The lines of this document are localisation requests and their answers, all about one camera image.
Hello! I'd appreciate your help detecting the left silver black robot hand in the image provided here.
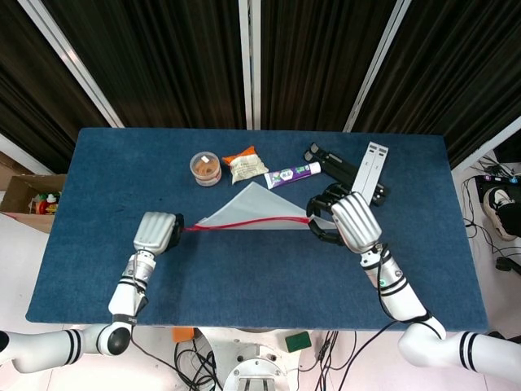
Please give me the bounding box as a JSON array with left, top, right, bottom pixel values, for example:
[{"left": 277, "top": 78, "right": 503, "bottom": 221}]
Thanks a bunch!
[{"left": 133, "top": 211, "right": 186, "bottom": 256}]

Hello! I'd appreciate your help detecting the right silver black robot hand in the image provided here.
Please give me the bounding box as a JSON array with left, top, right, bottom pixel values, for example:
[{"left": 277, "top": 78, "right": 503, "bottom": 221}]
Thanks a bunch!
[{"left": 305, "top": 182, "right": 383, "bottom": 255}]

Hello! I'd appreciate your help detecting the white mesh zipper pouch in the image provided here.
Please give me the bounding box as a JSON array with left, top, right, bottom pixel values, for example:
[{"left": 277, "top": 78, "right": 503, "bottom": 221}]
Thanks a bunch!
[{"left": 185, "top": 181, "right": 327, "bottom": 235}]

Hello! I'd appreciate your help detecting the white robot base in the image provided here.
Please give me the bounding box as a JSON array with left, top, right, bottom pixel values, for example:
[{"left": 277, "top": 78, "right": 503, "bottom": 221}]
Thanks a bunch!
[{"left": 194, "top": 325, "right": 311, "bottom": 391}]

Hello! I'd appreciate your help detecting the small white box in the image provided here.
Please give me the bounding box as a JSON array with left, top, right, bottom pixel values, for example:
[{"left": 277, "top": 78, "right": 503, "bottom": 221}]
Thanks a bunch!
[{"left": 350, "top": 141, "right": 390, "bottom": 204}]

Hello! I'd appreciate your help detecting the black folding stand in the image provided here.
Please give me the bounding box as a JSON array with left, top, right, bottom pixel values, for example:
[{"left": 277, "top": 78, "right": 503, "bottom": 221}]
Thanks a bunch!
[{"left": 301, "top": 142, "right": 386, "bottom": 208}]

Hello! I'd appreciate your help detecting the purple white toothpaste tube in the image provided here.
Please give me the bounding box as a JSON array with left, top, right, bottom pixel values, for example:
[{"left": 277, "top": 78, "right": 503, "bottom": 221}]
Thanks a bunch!
[{"left": 263, "top": 160, "right": 324, "bottom": 191}]

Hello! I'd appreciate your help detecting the clear jar of rubber bands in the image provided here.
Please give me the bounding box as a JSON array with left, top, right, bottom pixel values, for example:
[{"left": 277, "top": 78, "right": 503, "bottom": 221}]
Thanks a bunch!
[{"left": 189, "top": 151, "right": 224, "bottom": 188}]

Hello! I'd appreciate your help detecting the orange block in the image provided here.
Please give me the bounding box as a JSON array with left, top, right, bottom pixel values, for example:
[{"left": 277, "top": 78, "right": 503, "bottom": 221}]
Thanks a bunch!
[{"left": 172, "top": 326, "right": 197, "bottom": 344}]

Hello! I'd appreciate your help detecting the orange white snack packet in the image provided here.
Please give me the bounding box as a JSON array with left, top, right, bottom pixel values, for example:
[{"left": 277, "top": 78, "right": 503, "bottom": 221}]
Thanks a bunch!
[{"left": 221, "top": 145, "right": 270, "bottom": 187}]

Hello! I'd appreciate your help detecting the blue table mat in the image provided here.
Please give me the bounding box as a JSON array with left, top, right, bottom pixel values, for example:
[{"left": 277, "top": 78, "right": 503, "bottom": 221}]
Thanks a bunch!
[{"left": 24, "top": 127, "right": 489, "bottom": 332}]

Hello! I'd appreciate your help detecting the red yellow bottle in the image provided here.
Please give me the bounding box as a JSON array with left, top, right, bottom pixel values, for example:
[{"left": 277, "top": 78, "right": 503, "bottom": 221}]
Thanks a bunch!
[{"left": 33, "top": 192, "right": 60, "bottom": 216}]

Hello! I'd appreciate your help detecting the green block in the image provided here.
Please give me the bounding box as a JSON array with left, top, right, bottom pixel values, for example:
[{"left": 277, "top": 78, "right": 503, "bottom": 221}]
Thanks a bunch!
[{"left": 284, "top": 330, "right": 312, "bottom": 353}]

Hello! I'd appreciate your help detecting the brown cardboard box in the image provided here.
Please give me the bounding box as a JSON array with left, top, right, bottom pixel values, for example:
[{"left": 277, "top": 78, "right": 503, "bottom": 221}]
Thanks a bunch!
[{"left": 0, "top": 174, "right": 68, "bottom": 235}]

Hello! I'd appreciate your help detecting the black white shoe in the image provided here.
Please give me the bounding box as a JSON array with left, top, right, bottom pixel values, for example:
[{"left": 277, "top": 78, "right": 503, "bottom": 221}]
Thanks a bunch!
[{"left": 483, "top": 187, "right": 521, "bottom": 242}]

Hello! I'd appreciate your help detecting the black pleated curtain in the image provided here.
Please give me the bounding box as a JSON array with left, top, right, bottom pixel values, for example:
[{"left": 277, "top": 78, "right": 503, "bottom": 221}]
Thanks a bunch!
[
  {"left": 42, "top": 0, "right": 247, "bottom": 130},
  {"left": 352, "top": 0, "right": 521, "bottom": 169},
  {"left": 259, "top": 0, "right": 398, "bottom": 132},
  {"left": 0, "top": 0, "right": 112, "bottom": 174}
]

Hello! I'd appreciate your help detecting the white metal frame post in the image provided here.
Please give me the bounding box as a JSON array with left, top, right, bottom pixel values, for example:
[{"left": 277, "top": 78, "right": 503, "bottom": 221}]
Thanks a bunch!
[
  {"left": 27, "top": 0, "right": 125, "bottom": 130},
  {"left": 343, "top": 0, "right": 413, "bottom": 134},
  {"left": 0, "top": 132, "right": 55, "bottom": 177},
  {"left": 237, "top": 0, "right": 262, "bottom": 132},
  {"left": 449, "top": 115, "right": 521, "bottom": 173}
]

